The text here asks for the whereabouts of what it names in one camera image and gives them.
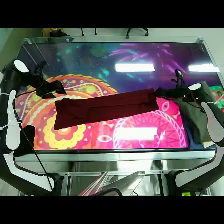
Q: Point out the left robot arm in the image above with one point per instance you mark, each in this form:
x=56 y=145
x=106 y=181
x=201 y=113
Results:
x=12 y=123

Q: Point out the dark blue garment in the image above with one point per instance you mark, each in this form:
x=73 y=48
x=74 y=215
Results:
x=192 y=135

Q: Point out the black chair base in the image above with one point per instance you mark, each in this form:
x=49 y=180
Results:
x=88 y=31
x=137 y=31

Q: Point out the dark red garment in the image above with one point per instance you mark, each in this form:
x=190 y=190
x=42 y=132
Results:
x=103 y=108

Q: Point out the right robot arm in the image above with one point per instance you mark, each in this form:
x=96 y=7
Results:
x=213 y=124

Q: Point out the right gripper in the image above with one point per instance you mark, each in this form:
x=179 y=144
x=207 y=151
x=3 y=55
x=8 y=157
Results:
x=165 y=93

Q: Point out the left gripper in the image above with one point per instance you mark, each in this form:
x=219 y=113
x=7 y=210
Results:
x=50 y=88

